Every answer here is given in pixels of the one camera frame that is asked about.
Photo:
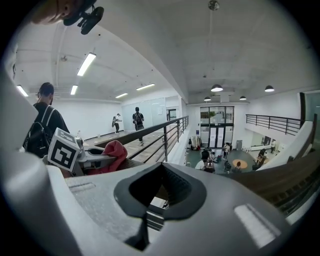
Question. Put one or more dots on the frosted glass partition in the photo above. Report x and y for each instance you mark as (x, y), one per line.
(145, 115)

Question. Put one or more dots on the group of ceiling tube lights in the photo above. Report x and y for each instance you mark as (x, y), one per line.
(86, 63)

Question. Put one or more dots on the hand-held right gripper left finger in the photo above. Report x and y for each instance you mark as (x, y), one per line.
(100, 200)

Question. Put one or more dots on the black dome pendant lamp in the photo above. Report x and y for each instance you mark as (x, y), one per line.
(207, 98)
(269, 88)
(242, 98)
(216, 88)

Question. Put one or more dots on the dark wooden handrail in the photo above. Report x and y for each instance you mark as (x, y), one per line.
(275, 180)

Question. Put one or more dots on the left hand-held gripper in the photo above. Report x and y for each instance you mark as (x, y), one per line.
(62, 155)

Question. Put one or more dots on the white coats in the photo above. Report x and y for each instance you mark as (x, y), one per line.
(196, 143)

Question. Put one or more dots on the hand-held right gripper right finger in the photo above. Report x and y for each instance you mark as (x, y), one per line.
(225, 225)

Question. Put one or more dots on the round orange rug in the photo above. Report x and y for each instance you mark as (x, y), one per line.
(240, 163)

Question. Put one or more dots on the small gray ceiling device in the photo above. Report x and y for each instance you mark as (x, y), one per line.
(63, 58)

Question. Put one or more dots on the gray tall bin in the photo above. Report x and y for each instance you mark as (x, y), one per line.
(239, 145)

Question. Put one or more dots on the white staircase balustrade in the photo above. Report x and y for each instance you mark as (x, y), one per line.
(287, 145)

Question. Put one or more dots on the black head camera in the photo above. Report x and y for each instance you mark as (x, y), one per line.
(90, 18)

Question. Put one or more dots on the black backpack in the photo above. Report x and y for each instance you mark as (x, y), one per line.
(37, 140)

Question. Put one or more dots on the glass entrance doors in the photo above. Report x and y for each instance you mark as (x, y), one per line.
(217, 127)

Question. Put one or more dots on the person's white shirt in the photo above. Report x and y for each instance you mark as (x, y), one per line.
(15, 112)

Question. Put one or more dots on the pink cloth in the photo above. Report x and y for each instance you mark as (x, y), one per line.
(116, 150)

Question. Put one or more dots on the black metal balcony railing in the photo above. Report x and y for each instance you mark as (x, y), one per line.
(275, 125)

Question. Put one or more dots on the round metal ceiling mount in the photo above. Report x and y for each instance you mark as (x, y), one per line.
(213, 4)

